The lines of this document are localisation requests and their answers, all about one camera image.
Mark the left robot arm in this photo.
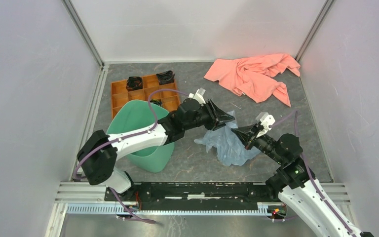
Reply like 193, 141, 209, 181
77, 98, 235, 201

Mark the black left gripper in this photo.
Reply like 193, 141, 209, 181
184, 99, 235, 131

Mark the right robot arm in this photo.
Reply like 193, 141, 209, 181
232, 124, 372, 237

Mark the green plastic trash bin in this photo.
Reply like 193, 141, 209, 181
107, 100, 175, 173

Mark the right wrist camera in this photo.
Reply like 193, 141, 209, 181
256, 112, 275, 138

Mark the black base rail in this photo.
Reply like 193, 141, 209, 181
119, 182, 280, 211

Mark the white toothed cable strip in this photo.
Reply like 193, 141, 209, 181
67, 202, 270, 216

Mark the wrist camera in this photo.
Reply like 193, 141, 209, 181
188, 88, 206, 105
256, 112, 275, 138

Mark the pink cloth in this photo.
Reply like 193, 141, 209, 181
204, 53, 301, 107

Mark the orange compartment tray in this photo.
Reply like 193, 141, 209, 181
110, 74, 181, 118

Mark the translucent blue trash bag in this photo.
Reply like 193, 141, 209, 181
194, 120, 261, 166

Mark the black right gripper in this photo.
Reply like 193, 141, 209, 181
230, 122, 285, 164

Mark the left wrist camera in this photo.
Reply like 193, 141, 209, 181
188, 88, 206, 105

